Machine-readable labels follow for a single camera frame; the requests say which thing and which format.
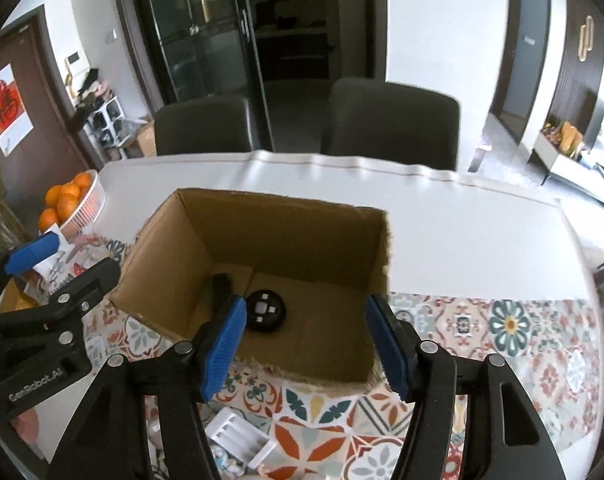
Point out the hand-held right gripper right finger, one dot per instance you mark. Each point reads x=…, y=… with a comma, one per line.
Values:
x=387, y=345

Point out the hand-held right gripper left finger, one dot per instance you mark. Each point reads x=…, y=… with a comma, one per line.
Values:
x=224, y=345

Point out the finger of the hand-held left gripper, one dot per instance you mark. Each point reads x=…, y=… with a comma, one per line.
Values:
x=89, y=280
x=31, y=253

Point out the brown cardboard box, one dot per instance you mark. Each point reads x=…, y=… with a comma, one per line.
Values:
x=292, y=220

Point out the floral printed pouch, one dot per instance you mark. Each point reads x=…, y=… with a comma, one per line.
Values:
x=56, y=267

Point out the yellow packet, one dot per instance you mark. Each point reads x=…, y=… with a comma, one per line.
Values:
x=17, y=301

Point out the black round device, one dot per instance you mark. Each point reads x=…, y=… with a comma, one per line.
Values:
x=265, y=311

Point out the pile of oranges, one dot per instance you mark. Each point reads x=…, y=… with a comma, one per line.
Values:
x=64, y=202

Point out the white fruit basket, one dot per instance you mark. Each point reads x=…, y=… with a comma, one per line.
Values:
x=89, y=206

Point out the white battery charger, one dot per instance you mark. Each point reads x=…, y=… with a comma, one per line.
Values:
x=236, y=435

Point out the white tile-patterned tablecloth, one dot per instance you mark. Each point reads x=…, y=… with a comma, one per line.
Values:
x=482, y=260

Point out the brown wooden door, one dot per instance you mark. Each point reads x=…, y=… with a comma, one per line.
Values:
x=46, y=125

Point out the red and white door poster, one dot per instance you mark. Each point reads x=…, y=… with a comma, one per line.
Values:
x=4, y=110

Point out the white shoe rack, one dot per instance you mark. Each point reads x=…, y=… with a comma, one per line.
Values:
x=106, y=127

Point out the small cardboard carton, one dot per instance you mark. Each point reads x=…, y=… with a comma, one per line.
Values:
x=145, y=137

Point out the pile of shoes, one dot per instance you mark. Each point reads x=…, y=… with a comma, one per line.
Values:
x=94, y=90

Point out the dark grey dining chair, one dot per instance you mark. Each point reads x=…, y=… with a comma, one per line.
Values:
x=389, y=120
x=201, y=127

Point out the white media console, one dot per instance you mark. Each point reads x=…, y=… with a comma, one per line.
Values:
x=577, y=172

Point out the black framed glass door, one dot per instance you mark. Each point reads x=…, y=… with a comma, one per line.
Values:
x=196, y=35

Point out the yellow bag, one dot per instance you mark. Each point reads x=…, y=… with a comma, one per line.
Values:
x=571, y=139

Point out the dark interior door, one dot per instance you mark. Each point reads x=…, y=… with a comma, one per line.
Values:
x=524, y=55

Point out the wall intercom panel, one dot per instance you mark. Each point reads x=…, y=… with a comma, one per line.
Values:
x=74, y=58

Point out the white light switch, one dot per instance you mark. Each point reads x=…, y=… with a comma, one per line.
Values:
x=111, y=34

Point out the gold wall ornament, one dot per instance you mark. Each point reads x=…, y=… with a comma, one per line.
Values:
x=586, y=40

